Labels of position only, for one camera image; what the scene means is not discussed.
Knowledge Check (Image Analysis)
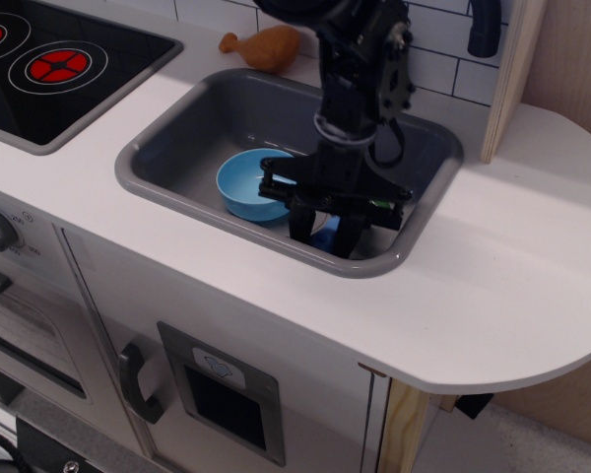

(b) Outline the grey sink basin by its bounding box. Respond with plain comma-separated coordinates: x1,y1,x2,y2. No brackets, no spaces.
115,69,463,278

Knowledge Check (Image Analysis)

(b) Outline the blue plastic bowl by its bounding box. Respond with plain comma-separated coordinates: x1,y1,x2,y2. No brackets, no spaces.
216,148,292,223

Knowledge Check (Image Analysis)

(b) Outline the grey cabinet door handle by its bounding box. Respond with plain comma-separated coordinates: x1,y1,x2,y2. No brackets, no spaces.
117,343,164,425

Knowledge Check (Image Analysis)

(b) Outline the dark grey toy faucet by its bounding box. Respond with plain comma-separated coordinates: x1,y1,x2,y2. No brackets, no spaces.
467,0,502,58

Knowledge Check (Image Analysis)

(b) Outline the blue toy spoon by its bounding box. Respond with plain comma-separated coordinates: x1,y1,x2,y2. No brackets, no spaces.
310,216,340,253

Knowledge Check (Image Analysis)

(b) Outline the grey ice dispenser panel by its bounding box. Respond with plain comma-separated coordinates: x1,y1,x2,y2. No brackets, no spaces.
158,322,286,467

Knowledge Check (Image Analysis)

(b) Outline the purple toy eggplant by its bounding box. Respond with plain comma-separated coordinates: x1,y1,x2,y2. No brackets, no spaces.
369,200,392,210

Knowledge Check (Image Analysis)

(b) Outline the white oven door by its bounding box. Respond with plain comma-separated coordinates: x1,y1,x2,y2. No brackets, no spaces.
0,193,143,453

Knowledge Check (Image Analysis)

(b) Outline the light wooden side post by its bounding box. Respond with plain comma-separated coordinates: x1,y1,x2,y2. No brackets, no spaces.
480,0,547,164

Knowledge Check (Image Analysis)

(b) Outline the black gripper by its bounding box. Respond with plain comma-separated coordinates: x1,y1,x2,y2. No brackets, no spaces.
259,140,413,258

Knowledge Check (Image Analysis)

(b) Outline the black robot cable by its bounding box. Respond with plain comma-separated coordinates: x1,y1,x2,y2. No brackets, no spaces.
366,117,406,168

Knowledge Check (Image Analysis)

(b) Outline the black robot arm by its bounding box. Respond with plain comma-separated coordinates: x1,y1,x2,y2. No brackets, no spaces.
257,1,415,257

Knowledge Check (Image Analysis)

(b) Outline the orange toy chicken drumstick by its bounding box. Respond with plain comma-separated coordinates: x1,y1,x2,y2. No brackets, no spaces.
219,25,300,74

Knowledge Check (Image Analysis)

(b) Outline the white cabinet door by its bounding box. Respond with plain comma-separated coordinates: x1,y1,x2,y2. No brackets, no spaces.
63,230,387,472

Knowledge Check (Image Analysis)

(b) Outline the black toy stovetop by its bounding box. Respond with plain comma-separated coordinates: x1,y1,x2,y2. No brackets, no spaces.
0,1,183,156

